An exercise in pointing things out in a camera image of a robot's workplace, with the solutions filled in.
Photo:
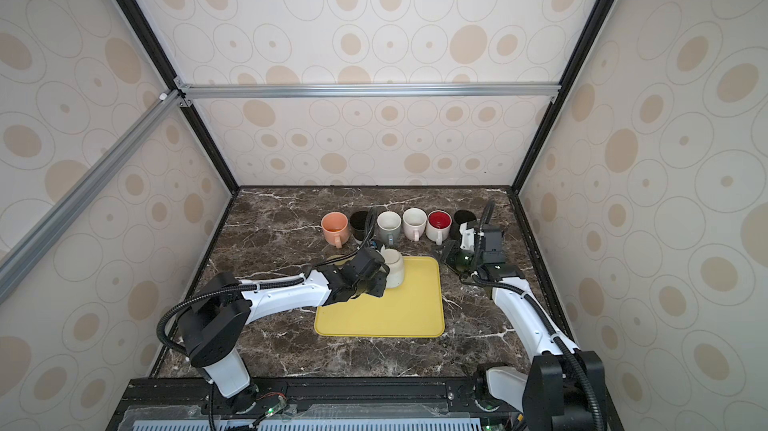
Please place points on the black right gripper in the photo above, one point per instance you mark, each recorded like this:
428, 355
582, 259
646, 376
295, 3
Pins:
450, 256

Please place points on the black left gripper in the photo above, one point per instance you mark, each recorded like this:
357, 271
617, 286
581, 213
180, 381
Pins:
381, 281

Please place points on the speckled beige mug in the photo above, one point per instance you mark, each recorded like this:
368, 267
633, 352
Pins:
394, 260

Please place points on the black mug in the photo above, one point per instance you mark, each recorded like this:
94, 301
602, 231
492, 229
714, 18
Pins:
462, 216

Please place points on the black-green mug white base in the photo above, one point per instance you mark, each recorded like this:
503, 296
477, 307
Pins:
362, 226

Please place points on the grey mug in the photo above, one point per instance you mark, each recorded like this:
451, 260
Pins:
388, 228

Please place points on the white mug red inside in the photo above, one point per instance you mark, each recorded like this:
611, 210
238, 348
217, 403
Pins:
438, 226

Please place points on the peach mug cream base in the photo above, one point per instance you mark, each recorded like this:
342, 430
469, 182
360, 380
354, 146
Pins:
335, 226

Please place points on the pink mug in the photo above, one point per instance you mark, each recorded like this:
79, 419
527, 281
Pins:
414, 222

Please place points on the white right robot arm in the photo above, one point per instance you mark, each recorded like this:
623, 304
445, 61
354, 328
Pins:
564, 388

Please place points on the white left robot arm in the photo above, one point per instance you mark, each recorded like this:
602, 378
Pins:
206, 327

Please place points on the yellow plastic tray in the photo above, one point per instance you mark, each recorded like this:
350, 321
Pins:
412, 310

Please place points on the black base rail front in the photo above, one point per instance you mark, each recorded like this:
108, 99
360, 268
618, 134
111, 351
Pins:
368, 403

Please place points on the horizontal aluminium rail back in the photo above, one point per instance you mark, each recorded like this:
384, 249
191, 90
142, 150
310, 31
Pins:
335, 90

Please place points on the black corner frame post right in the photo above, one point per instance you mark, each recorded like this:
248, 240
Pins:
584, 45

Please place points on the black corner frame post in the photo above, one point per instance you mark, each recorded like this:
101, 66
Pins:
584, 45
151, 44

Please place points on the diagonal aluminium rail left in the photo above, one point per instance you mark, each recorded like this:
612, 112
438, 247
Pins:
38, 241

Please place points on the black corner frame post left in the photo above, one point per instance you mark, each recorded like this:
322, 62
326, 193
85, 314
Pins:
151, 44

